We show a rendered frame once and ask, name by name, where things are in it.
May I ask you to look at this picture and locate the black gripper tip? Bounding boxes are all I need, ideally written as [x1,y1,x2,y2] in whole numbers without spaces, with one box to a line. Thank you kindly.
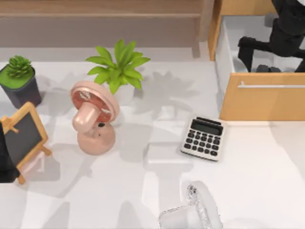
[0,121,21,184]

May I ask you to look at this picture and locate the pale wooden drawer front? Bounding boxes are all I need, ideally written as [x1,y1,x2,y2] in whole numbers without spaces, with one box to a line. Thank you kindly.
[218,72,305,121]

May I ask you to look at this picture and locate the succulent in dark pot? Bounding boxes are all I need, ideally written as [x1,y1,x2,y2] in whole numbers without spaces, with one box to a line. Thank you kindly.
[0,55,42,110]

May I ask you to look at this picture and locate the wooden framed blackboard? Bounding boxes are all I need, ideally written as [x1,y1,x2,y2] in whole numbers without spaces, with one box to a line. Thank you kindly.
[0,101,53,185]

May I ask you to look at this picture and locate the pink desk fan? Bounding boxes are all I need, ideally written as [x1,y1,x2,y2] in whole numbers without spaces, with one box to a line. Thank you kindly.
[69,80,121,156]

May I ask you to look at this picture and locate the white and black calculator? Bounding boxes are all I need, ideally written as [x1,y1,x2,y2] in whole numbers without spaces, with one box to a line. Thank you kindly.
[180,116,227,163]

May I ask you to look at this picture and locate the long metal drawer handle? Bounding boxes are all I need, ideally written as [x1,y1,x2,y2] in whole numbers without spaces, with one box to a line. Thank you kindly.
[237,81,305,90]

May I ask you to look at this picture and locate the grey drawer box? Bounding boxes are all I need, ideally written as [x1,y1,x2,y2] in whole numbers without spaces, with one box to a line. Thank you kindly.
[215,15,305,86]

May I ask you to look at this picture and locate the wooden open shelf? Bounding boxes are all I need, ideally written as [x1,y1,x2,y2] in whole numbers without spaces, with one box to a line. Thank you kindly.
[0,0,215,58]

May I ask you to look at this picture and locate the leafy plant in white pot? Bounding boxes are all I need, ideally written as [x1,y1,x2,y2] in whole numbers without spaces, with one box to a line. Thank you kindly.
[85,39,152,104]

